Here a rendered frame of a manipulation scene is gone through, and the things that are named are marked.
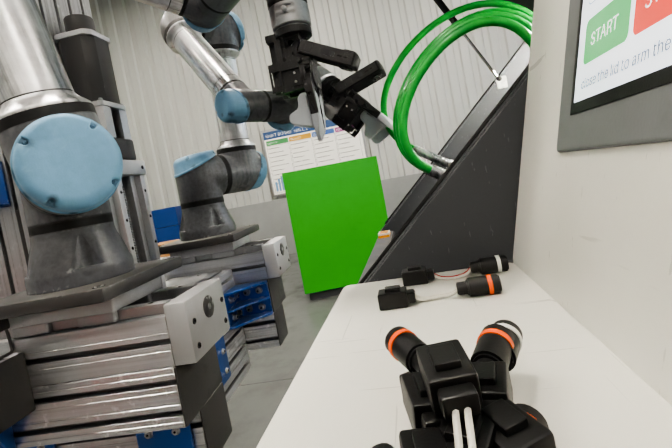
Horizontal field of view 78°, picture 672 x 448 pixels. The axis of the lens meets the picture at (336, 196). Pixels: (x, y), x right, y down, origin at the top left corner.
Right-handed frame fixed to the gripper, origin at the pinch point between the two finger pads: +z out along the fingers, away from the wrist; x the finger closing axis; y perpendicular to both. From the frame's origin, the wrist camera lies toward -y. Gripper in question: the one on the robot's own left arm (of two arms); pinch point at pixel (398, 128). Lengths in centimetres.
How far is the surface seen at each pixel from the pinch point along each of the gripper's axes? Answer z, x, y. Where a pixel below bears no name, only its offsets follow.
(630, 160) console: 35, 53, -3
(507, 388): 37, 62, 10
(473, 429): 36, 65, 12
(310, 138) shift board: -340, -551, 69
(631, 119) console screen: 33, 54, -5
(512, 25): 13.1, 21.3, -20.0
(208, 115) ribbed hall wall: -506, -491, 146
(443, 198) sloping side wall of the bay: 22.4, 29.4, 5.6
